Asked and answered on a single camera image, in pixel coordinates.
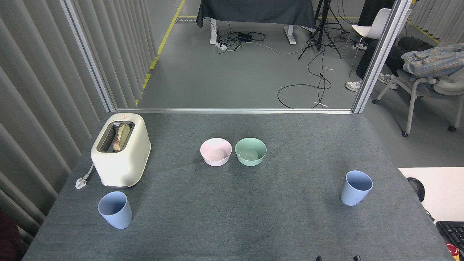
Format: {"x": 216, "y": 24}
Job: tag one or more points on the blue cup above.
{"x": 351, "y": 197}
{"x": 117, "y": 219}

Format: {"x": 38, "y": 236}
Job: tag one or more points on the black computer mouse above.
{"x": 417, "y": 188}

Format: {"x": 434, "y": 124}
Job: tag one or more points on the red round button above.
{"x": 452, "y": 251}

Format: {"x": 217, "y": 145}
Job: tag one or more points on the black keyboard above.
{"x": 453, "y": 232}

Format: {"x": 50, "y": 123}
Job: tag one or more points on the white desk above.
{"x": 442, "y": 188}

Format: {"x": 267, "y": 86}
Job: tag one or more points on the green bowl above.
{"x": 250, "y": 161}

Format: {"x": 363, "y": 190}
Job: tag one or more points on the pink bowl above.
{"x": 215, "y": 159}

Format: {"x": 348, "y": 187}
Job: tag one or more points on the person's white shoe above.
{"x": 353, "y": 86}
{"x": 387, "y": 79}

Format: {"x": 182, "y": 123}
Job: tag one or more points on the grey chair with wheels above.
{"x": 446, "y": 87}

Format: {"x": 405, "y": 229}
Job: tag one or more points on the person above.
{"x": 431, "y": 59}

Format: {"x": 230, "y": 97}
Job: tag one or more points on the white power strip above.
{"x": 359, "y": 46}
{"x": 222, "y": 45}

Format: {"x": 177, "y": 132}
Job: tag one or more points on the cream white toaster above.
{"x": 123, "y": 166}

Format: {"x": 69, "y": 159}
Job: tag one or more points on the black tripod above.
{"x": 319, "y": 36}

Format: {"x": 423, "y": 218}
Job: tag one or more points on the white table leg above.
{"x": 213, "y": 32}
{"x": 290, "y": 36}

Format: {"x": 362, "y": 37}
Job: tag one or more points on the toasted bread slice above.
{"x": 122, "y": 136}

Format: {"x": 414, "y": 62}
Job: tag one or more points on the white plastic chair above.
{"x": 373, "y": 27}

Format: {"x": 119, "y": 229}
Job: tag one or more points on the black power strip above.
{"x": 245, "y": 36}

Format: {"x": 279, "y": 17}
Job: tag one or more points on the black garment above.
{"x": 371, "y": 9}

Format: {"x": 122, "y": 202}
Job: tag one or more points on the black table cloth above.
{"x": 253, "y": 11}

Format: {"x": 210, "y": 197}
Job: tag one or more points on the dark red fabric object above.
{"x": 9, "y": 239}

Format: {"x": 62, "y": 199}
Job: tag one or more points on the silver aluminium rail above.
{"x": 232, "y": 110}

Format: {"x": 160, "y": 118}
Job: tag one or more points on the silver aluminium post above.
{"x": 380, "y": 58}
{"x": 88, "y": 58}

